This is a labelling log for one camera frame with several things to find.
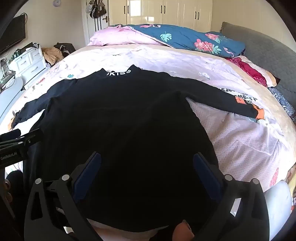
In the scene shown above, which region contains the white drawer cabinet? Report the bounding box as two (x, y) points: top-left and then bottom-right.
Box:
(8, 47), (50, 90)

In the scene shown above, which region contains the white rounded table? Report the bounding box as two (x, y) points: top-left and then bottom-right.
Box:
(0, 76), (25, 126)

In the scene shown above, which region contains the black bag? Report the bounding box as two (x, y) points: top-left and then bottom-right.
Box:
(54, 42), (76, 58)

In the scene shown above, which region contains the cream glossy wardrobe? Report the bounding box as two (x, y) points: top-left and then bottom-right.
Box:
(109, 0), (213, 32)

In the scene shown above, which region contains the red floral blanket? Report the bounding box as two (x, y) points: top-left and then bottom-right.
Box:
(225, 56), (281, 88)

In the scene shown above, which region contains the beige clothes pile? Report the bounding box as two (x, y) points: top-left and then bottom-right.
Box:
(42, 47), (64, 67)

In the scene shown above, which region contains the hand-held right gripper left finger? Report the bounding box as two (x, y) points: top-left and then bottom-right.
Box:
(24, 152), (102, 241)

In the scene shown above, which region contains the pink printed bed sheet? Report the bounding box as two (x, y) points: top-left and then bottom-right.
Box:
(0, 44), (296, 193)

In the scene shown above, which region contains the dark blue patterned pillow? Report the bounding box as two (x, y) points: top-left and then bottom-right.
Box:
(268, 86), (296, 121)

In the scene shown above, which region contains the person's left hand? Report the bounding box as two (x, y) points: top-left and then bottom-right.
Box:
(3, 179), (14, 205)

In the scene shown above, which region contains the grey padded headboard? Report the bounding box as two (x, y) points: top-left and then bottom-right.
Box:
(220, 22), (296, 112)

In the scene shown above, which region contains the white door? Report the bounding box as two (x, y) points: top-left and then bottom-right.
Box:
(81, 0), (110, 45)

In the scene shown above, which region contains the black flat television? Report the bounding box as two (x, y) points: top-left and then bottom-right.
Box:
(0, 14), (26, 55)

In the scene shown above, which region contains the black sweater with orange cuffs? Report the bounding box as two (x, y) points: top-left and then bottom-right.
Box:
(10, 65), (265, 232)

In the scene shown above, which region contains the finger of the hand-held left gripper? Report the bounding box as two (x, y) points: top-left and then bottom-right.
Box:
(0, 128), (44, 150)

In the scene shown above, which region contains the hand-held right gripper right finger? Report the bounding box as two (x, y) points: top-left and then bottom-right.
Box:
(193, 152), (272, 241)

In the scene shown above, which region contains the blue floral quilt pink lining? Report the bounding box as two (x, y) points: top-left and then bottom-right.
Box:
(87, 23), (246, 58)

